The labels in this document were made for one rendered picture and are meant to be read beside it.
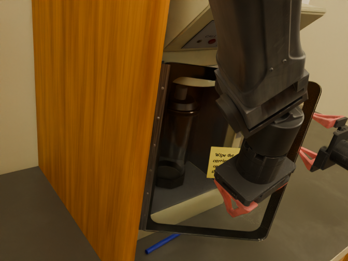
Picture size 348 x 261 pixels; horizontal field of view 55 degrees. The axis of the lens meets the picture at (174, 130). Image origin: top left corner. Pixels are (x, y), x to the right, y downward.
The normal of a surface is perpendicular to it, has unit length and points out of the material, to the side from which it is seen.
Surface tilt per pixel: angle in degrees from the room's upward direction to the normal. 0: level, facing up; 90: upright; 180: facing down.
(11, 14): 90
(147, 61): 90
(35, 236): 0
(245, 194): 18
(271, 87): 115
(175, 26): 90
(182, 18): 90
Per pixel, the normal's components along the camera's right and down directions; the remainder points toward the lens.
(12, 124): 0.61, 0.44
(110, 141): -0.78, 0.18
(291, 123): 0.07, -0.71
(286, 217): 0.15, -0.88
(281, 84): 0.47, 0.77
